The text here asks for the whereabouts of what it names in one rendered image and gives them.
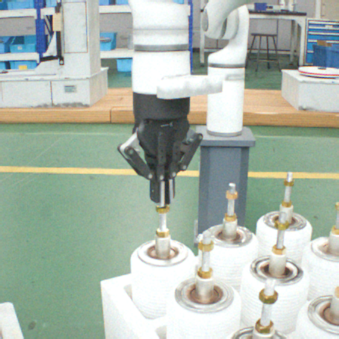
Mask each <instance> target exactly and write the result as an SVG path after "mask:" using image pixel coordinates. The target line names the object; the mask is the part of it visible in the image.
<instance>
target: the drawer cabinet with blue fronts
mask: <svg viewBox="0 0 339 339"><path fill-rule="evenodd" d="M305 28H306V31H305V37H304V40H305V44H304V51H303V53H304V58H303V66H302V67H313V47H312V45H317V40H322V41H326V42H327V43H331V45H339V20H334V19H321V18H306V24H305ZM300 34H301V30H300V25H299V24H298V25H297V46H296V49H297V53H300ZM299 60H300V58H299V57H297V56H296V62H297V66H299V67H300V65H299Z"/></svg>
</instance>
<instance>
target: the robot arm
mask: <svg viewBox="0 0 339 339"><path fill-rule="evenodd" d="M252 1H255V0H210V1H209V2H208V3H207V5H206V6H205V8H204V12H203V15H202V18H201V28H202V31H203V33H204V34H205V35H206V36H207V37H209V38H211V39H229V44H228V45H227V46H226V47H225V48H224V49H223V50H220V51H217V52H215V53H213V54H211V55H210V56H209V57H208V67H207V76H192V75H191V65H190V60H189V45H188V13H187V11H186V10H185V7H184V6H183V5H179V4H176V3H175V2H173V1H172V0H128V3H129V6H130V9H131V12H132V19H133V23H132V28H133V48H134V52H133V62H132V108H133V114H134V117H135V124H134V126H133V128H132V137H131V138H130V139H129V140H128V141H126V142H125V143H122V142H121V143H119V144H118V146H117V150H118V151H119V152H120V153H121V156H122V157H123V158H124V160H126V161H127V162H128V164H129V165H130V166H131V167H132V168H133V169H134V170H135V172H136V173H137V174H138V175H139V176H141V177H143V178H145V179H147V180H150V199H151V200H152V201H153V203H154V204H156V205H157V206H159V207H162V206H164V205H165V198H166V204H171V203H173V199H174V198H175V196H176V189H175V187H176V181H175V177H177V174H178V173H180V171H182V172H184V171H186V169H187V167H188V165H189V164H190V162H191V159H192V158H193V156H194V155H195V153H196V151H197V149H198V147H199V145H200V142H201V140H202V139H203V135H202V134H201V133H199V132H195V131H194V130H193V129H191V128H190V123H189V121H188V118H187V116H188V115H189V113H190V107H191V96H195V95H207V134H208V135H212V136H216V137H225V138H229V137H236V136H240V135H242V129H243V123H242V117H243V103H244V66H245V60H246V57H247V39H248V27H249V11H248V9H247V6H246V4H249V3H250V2H252ZM138 145H140V147H141V148H142V150H143V151H144V155H145V160H146V162H147V164H146V163H145V162H144V161H143V159H141V158H140V156H139V154H140V150H139V146H138ZM183 155H184V157H183ZM182 157H183V158H182ZM181 159H182V160H181ZM180 160H181V161H180Z"/></svg>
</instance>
